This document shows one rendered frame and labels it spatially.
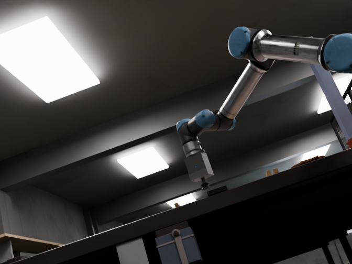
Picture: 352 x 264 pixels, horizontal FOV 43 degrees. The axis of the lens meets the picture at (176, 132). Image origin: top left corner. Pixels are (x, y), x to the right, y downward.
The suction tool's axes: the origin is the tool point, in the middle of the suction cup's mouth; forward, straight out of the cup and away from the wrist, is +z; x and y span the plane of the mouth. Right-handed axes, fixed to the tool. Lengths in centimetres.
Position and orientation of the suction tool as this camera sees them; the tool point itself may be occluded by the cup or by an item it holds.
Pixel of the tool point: (206, 188)
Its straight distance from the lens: 187.2
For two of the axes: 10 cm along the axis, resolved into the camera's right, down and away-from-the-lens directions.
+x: -4.7, -1.9, -8.6
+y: -8.3, 4.2, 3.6
